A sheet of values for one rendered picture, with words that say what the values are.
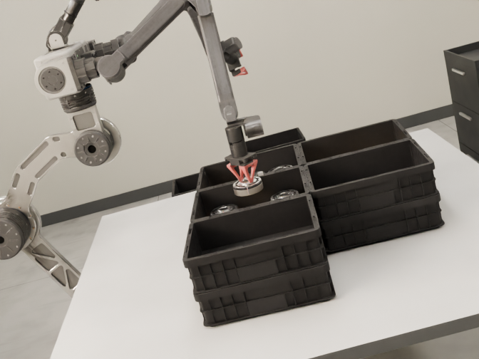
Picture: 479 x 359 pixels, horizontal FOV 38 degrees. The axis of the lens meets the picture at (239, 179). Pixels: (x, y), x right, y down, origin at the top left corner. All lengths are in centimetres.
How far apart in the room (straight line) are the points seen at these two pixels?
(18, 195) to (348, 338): 162
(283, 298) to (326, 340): 22
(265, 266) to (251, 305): 13
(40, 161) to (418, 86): 368
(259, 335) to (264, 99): 380
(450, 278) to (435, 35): 395
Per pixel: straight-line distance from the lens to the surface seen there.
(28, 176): 292
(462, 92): 391
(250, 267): 195
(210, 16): 240
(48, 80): 245
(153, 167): 570
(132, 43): 242
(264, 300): 200
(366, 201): 223
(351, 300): 200
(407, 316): 188
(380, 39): 568
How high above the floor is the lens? 169
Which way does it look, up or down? 18 degrees down
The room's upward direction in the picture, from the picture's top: 15 degrees counter-clockwise
